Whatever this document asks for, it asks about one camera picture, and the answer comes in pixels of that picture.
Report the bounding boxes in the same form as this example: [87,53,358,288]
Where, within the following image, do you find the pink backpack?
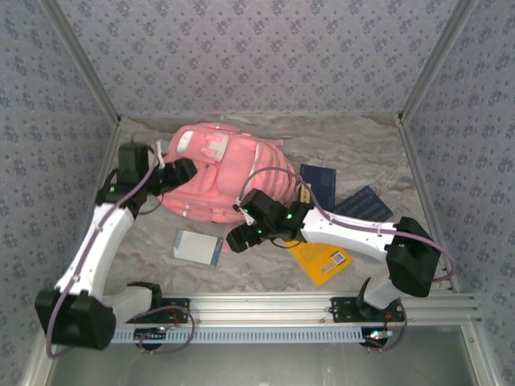
[159,111,306,225]

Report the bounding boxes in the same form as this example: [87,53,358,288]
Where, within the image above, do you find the dark blue book yellow label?
[299,163,337,211]

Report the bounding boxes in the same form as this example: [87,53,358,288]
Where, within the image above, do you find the white blue notebook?
[172,228,225,266]

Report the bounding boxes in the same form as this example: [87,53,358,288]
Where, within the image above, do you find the dark blue patterned book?
[332,184,394,223]

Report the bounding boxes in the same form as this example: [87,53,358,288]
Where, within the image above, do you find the marble pattern table cover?
[74,113,459,297]

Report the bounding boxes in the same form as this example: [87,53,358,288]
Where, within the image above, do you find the grey metal panel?
[19,324,502,386]

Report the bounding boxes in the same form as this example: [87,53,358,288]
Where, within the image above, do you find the black circuit board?
[134,327,168,342]
[364,328,393,347]

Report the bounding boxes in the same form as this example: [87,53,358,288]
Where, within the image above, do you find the aluminium side rail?
[397,118,460,294]
[62,120,124,297]

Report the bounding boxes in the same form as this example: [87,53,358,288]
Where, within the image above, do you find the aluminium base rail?
[100,292,483,326]

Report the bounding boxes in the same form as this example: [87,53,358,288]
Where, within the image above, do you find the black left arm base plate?
[159,297,191,325]

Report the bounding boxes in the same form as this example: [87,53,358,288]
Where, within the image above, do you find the pale slotted cable duct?
[110,326,369,345]

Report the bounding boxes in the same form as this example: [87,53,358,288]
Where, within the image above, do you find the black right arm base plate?
[330,296,406,323]

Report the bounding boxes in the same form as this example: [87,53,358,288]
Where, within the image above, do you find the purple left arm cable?
[44,142,197,359]

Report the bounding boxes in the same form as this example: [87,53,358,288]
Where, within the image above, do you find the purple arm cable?
[44,142,197,359]
[237,166,458,354]

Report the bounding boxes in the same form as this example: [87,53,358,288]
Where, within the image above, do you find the aluminium frame post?
[38,0,122,124]
[398,0,482,124]

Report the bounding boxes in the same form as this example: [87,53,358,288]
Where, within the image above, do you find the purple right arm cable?
[237,166,458,354]

